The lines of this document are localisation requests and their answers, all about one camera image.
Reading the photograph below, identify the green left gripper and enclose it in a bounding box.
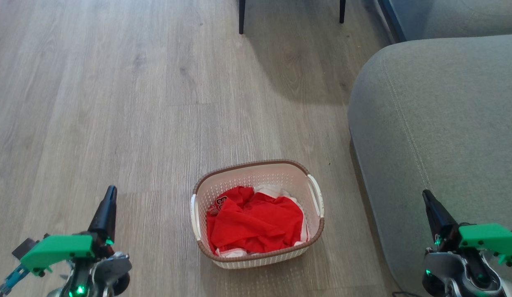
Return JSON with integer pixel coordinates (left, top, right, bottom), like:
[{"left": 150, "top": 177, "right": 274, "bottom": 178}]
[{"left": 21, "top": 185, "right": 117, "bottom": 273}]

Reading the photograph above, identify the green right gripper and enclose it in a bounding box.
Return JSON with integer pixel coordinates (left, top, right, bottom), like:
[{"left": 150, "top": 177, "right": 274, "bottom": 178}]
[{"left": 422, "top": 190, "right": 512, "bottom": 267}]

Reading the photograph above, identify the grey fabric sofa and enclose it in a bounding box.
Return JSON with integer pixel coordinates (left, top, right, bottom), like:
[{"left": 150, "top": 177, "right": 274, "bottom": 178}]
[{"left": 348, "top": 35, "right": 512, "bottom": 297}]

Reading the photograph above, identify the white garment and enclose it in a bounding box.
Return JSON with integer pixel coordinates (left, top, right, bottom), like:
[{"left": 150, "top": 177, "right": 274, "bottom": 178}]
[{"left": 215, "top": 184, "right": 311, "bottom": 258}]

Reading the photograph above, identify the red jersey garment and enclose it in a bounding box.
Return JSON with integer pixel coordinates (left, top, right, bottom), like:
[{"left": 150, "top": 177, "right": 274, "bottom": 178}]
[{"left": 206, "top": 186, "right": 305, "bottom": 255}]

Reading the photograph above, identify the grey sofa cushion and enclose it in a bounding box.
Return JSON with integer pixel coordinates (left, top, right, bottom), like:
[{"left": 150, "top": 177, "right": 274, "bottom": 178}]
[{"left": 388, "top": 0, "right": 512, "bottom": 42}]

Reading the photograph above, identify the white brown-rimmed laundry basket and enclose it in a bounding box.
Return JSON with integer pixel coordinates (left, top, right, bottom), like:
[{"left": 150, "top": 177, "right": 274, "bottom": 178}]
[{"left": 190, "top": 160, "right": 325, "bottom": 269}]

